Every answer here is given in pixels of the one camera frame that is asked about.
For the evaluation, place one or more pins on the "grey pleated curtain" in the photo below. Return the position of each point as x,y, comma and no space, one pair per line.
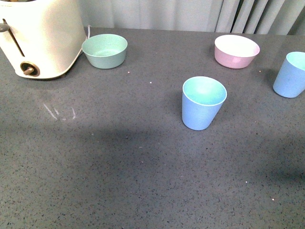
279,17

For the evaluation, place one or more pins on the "green plastic bowl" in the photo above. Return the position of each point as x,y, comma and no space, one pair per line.
105,51

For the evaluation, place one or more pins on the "light blue plastic cup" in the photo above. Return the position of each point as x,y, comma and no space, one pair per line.
202,98
290,81

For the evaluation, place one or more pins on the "pink plastic bowl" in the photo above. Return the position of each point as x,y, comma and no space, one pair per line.
234,51

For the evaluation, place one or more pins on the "cream white toaster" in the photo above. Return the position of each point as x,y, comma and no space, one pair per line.
42,39

